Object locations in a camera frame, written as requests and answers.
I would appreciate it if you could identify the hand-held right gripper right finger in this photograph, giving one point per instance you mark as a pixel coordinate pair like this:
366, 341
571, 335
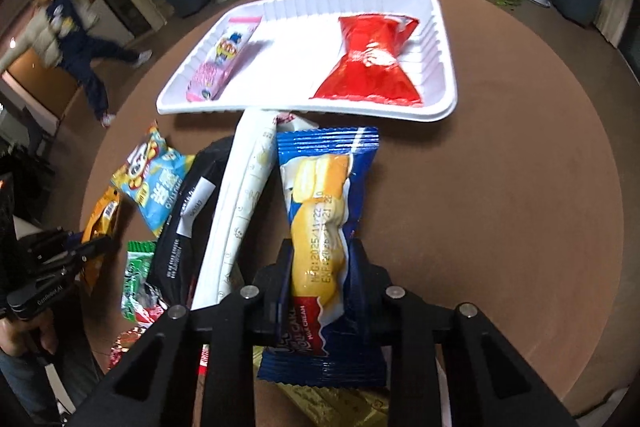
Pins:
357, 267

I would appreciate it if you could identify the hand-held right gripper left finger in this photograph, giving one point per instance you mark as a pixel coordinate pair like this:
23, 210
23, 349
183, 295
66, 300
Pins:
280, 267

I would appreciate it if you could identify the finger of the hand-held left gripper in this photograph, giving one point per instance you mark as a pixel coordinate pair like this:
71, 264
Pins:
97, 248

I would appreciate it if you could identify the orange snack packet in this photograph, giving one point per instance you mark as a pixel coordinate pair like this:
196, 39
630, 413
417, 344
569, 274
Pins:
102, 212

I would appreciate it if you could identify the green snack packet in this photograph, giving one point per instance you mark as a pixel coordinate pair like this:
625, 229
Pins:
137, 267

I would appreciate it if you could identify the black snack packet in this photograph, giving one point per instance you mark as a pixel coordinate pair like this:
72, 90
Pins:
170, 257

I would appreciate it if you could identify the long white snack packet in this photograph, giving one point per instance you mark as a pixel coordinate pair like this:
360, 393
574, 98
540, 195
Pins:
235, 207

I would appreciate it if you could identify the light blue panda snack packet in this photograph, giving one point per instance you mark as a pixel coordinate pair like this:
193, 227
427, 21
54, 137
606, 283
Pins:
155, 187

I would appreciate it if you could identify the blue cake snack packet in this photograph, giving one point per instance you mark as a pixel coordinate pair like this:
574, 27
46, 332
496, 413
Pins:
320, 187

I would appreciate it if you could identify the red and white snack packet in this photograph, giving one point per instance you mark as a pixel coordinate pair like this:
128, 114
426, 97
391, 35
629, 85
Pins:
130, 342

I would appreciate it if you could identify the white red-print snack packet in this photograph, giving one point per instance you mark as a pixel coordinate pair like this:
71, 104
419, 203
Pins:
295, 121

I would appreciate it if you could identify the white foam tray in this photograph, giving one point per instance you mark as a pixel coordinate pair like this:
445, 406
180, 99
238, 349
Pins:
285, 57

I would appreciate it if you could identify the pink snack packet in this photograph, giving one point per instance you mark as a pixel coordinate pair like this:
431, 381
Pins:
225, 57

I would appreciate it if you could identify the person's left hand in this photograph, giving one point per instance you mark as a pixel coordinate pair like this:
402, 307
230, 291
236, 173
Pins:
30, 337

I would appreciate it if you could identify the person's own leg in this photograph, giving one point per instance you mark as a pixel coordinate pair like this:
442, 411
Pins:
40, 392

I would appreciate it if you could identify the gold snack packet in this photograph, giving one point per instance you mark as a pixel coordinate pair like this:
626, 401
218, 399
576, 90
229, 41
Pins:
340, 407

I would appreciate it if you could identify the brown tablecloth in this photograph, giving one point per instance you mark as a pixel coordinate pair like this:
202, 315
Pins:
500, 207

